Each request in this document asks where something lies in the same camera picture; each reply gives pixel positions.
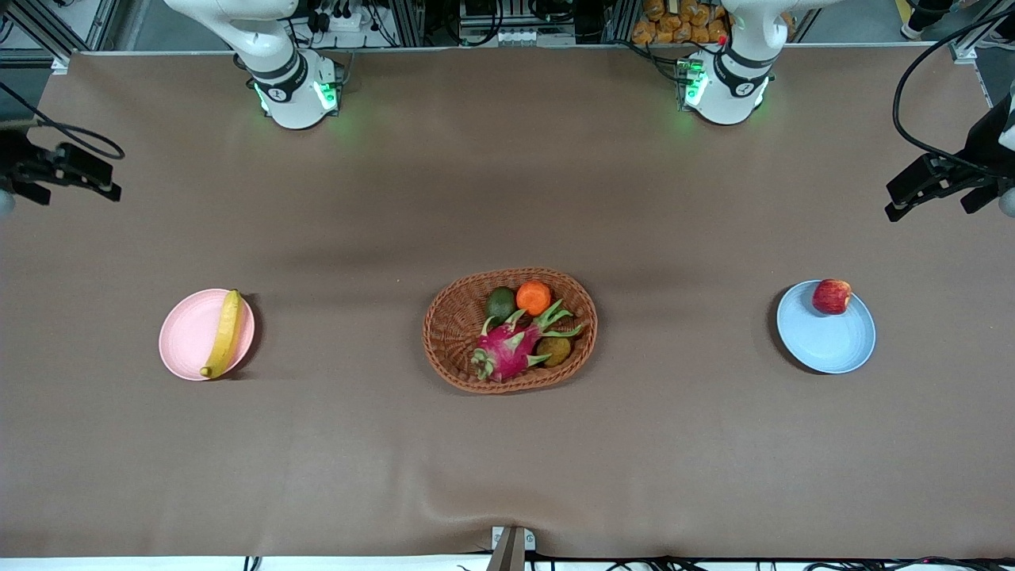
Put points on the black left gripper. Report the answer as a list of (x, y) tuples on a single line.
[(982, 151)]

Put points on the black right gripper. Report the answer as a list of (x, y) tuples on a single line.
[(14, 152)]

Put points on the red yellow apple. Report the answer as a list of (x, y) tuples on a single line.
[(831, 296)]

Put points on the yellow banana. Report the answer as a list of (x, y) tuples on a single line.
[(226, 333)]

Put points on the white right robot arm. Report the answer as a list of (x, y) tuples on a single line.
[(285, 71)]

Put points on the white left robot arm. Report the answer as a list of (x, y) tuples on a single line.
[(733, 79)]

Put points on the black white shoe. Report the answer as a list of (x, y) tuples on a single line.
[(912, 30)]

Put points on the pink plate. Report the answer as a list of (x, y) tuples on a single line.
[(186, 333)]

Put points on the light blue plate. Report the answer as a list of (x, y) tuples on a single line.
[(825, 342)]

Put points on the orange snack bags pile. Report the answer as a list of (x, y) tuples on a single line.
[(682, 22)]

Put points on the white power strip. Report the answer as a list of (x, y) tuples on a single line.
[(342, 20)]

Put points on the brown woven wicker basket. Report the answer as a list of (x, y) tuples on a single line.
[(452, 325)]

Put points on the brown kiwi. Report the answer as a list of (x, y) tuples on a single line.
[(553, 350)]

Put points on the orange fruit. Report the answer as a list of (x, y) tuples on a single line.
[(534, 297)]

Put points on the white terminal block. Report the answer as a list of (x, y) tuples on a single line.
[(535, 36)]

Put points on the green avocado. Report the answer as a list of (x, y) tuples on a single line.
[(500, 304)]

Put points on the pink green dragon fruit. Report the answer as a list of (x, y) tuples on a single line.
[(507, 353)]

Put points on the brown table cloth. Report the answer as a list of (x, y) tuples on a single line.
[(507, 460)]

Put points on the aluminium frame profile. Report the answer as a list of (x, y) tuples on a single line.
[(969, 47), (71, 20)]

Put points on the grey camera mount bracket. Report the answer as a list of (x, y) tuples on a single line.
[(512, 547)]

